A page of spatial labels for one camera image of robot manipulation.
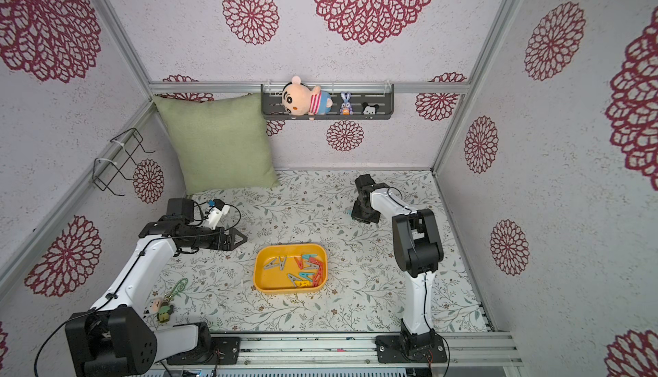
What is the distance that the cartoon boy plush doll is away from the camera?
850 millimetres

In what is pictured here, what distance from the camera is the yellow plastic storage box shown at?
0.87 metres

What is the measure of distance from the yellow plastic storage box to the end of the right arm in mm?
180

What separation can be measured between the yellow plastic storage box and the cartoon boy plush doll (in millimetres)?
480

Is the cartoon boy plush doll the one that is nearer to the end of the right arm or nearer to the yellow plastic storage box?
the end of the right arm

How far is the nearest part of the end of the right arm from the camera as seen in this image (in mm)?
763
